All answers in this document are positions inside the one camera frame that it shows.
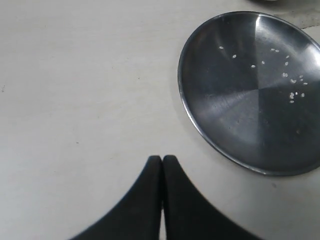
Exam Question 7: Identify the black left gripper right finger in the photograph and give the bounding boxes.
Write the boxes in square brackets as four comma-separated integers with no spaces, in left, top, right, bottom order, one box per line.
[162,155,259,240]

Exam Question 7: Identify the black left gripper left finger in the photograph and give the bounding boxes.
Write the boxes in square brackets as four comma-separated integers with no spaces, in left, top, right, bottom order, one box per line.
[73,155,164,240]

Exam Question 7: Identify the round steel plate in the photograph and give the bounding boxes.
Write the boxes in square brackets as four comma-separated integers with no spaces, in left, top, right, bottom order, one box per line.
[177,11,320,176]

